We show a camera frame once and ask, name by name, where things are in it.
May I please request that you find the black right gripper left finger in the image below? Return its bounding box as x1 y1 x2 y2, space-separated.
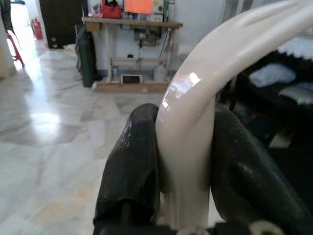
92 102 162 228

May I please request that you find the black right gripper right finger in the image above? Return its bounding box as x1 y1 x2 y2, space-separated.
210 105 313 235

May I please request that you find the cream dustpan with long handle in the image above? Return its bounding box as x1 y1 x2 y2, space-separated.
156 0 313 232

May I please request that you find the white plastic jug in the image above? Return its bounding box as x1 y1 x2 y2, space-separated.
153 64 167 83

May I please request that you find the pale blue pillow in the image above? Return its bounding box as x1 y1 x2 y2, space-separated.
249 63 297 88

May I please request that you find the dark green bag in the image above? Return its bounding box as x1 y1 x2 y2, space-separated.
75 24 97 88

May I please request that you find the grey sewing machine motor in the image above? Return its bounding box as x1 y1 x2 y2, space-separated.
133 27 162 47

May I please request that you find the white lace cloth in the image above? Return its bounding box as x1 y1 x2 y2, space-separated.
278 36 313 60

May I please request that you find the wooden sewing table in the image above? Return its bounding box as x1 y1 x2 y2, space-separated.
82 16 183 94

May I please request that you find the red handbag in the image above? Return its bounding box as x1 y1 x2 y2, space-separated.
100 0 123 19

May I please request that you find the tall dark wooden cabinet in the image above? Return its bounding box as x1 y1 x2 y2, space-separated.
39 0 84 49

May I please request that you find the white sewing machine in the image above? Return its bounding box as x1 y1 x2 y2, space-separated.
149 0 176 22

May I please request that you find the orange cloth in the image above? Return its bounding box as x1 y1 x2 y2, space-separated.
124 0 154 14

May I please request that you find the red plastic stool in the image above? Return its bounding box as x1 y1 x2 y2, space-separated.
6 30 25 68

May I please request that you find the red fire extinguisher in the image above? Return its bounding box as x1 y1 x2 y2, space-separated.
31 18 44 41

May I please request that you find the black furniture frame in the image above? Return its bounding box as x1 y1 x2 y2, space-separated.
219 48 313 152

